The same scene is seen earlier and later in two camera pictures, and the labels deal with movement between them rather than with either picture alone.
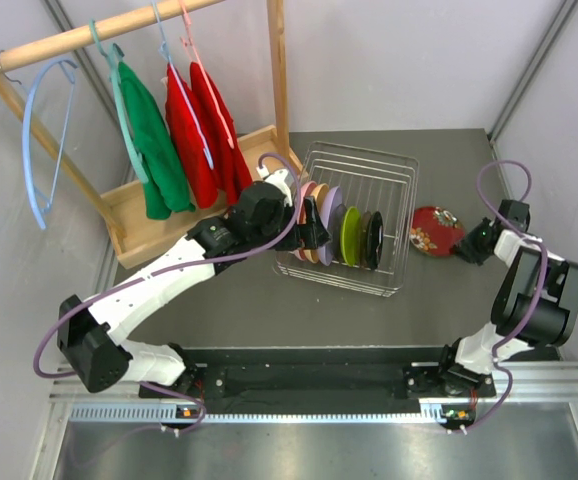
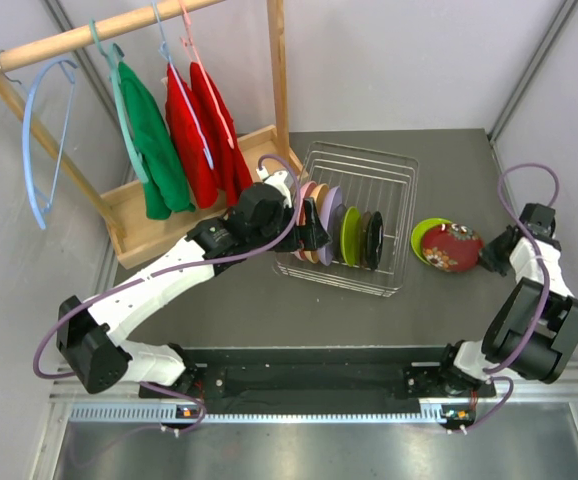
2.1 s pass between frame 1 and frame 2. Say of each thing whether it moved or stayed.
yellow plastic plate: stayed
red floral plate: moved
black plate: stayed
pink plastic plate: stayed
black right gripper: moved
